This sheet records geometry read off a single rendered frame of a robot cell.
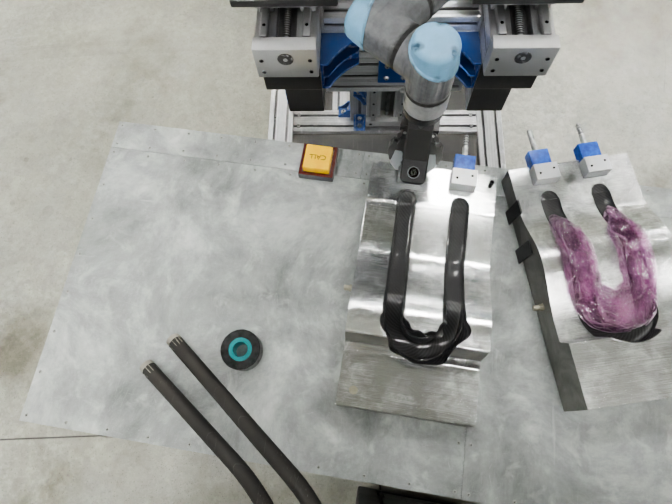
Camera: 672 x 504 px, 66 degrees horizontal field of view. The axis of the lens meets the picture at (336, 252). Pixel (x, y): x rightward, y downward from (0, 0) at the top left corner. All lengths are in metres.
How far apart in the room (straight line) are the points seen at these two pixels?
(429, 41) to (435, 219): 0.40
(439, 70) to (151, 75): 1.87
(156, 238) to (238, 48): 1.44
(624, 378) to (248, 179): 0.86
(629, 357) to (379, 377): 0.45
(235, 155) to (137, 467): 1.18
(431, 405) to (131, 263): 0.70
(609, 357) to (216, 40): 2.06
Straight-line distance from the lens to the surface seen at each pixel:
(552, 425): 1.13
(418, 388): 1.01
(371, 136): 1.93
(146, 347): 1.16
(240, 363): 1.06
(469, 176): 1.08
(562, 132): 2.34
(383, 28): 0.84
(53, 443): 2.14
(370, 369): 1.01
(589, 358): 1.05
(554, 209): 1.18
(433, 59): 0.79
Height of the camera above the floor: 1.86
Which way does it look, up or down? 71 degrees down
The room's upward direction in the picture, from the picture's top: 7 degrees counter-clockwise
